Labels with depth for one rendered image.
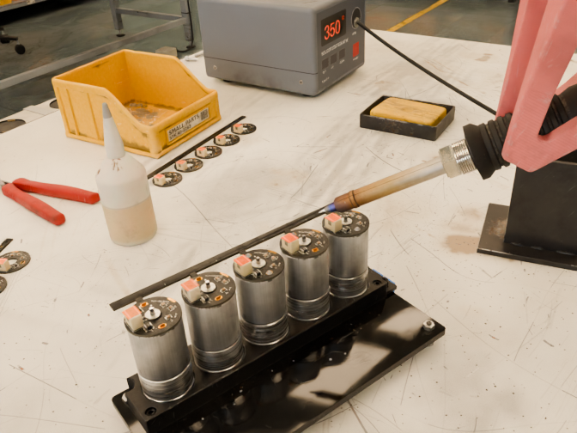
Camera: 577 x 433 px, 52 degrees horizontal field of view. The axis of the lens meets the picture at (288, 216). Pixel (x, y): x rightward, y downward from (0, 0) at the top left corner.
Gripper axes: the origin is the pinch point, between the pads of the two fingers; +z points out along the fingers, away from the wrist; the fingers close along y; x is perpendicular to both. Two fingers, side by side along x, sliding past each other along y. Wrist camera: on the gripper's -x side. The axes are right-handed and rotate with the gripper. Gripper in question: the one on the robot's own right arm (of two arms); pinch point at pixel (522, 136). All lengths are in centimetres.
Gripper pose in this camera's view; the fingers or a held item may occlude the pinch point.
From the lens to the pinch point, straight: 26.7
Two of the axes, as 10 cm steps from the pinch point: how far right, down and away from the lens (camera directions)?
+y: -1.4, 5.4, -8.3
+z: -4.2, 7.3, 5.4
